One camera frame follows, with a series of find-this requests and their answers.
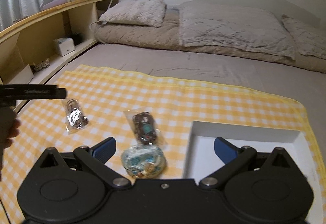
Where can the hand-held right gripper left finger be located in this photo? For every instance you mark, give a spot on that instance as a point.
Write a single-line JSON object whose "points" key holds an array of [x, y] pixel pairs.
{"points": [[104, 150]]}

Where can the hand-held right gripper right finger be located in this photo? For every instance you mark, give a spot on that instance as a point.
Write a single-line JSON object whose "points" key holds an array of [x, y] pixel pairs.
{"points": [[224, 149]]}

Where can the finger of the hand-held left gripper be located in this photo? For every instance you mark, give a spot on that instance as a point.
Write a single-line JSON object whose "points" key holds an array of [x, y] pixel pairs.
{"points": [[38, 91]]}

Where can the white cardboard box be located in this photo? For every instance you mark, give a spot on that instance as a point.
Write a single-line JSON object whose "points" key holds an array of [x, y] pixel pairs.
{"points": [[254, 140]]}

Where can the bagged turquoise bead jewelry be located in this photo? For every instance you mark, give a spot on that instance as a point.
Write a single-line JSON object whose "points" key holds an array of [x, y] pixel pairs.
{"points": [[142, 163]]}

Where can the person's left hand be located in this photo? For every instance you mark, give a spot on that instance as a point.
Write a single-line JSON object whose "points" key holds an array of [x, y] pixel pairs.
{"points": [[9, 137]]}

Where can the white board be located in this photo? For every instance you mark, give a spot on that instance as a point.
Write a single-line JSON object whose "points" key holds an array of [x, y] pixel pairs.
{"points": [[24, 75]]}

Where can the patterned cloth bundle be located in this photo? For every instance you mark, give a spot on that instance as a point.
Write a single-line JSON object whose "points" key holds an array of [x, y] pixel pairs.
{"points": [[42, 65]]}

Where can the white tissue box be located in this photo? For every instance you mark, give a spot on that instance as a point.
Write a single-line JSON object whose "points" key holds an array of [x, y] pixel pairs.
{"points": [[64, 45]]}

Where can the wooden bedside shelf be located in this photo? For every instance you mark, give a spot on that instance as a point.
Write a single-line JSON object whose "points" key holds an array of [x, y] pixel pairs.
{"points": [[45, 28]]}

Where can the yellow checkered mat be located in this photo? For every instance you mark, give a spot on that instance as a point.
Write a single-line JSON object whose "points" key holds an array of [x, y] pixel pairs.
{"points": [[178, 101]]}

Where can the dark fuzzy object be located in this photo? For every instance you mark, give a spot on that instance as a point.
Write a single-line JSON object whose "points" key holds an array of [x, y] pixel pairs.
{"points": [[77, 37]]}

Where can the lavender flat box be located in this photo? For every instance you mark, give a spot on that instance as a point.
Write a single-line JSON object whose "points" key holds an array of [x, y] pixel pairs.
{"points": [[54, 3]]}

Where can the beige rolled comforter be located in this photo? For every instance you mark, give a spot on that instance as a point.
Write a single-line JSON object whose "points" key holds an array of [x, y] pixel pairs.
{"points": [[142, 35]]}

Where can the folded grey quilt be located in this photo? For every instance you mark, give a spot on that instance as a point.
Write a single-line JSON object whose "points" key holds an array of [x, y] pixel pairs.
{"points": [[234, 28]]}

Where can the fluffy grey pillow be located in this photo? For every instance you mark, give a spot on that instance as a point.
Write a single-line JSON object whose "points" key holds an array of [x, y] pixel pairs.
{"points": [[135, 12]]}

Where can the grey quilted pillow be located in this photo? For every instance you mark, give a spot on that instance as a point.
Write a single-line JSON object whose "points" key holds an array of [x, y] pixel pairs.
{"points": [[307, 35]]}

